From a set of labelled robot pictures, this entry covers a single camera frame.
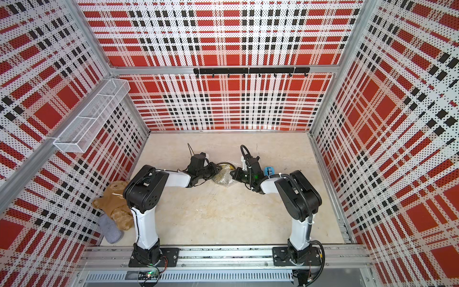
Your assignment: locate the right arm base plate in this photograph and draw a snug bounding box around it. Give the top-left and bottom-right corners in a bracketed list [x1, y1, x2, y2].
[272, 246, 322, 267]

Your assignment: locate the black wall hook rail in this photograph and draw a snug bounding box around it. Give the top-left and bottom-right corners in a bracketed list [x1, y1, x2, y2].
[193, 67, 311, 77]

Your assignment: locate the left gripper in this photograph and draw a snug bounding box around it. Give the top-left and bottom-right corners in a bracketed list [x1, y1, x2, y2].
[198, 161, 224, 181]

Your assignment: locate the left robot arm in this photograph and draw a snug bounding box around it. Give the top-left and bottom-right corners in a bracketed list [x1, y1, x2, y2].
[123, 153, 222, 267]

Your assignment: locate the brown teddy bear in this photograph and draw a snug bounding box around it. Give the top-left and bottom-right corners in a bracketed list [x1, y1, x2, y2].
[92, 181, 134, 231]

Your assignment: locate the clear bubble wrap sheet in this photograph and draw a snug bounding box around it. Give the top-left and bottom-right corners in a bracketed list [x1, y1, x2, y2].
[212, 164, 236, 187]

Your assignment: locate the yellow patterned dinner plate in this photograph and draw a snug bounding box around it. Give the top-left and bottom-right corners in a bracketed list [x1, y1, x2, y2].
[218, 162, 235, 171]

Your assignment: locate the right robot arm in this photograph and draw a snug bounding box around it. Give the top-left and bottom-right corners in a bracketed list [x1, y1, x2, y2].
[230, 155, 322, 265]

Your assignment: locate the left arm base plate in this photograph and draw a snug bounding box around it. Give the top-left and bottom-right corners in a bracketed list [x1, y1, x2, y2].
[129, 248, 180, 268]

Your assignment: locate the white wire mesh basket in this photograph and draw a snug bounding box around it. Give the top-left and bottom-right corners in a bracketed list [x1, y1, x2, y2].
[53, 78, 130, 153]

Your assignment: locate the grey cloth pouch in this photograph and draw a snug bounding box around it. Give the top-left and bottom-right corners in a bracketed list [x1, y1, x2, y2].
[98, 214, 124, 244]

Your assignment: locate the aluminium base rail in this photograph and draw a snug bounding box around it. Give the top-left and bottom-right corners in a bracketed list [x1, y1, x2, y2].
[71, 244, 379, 287]

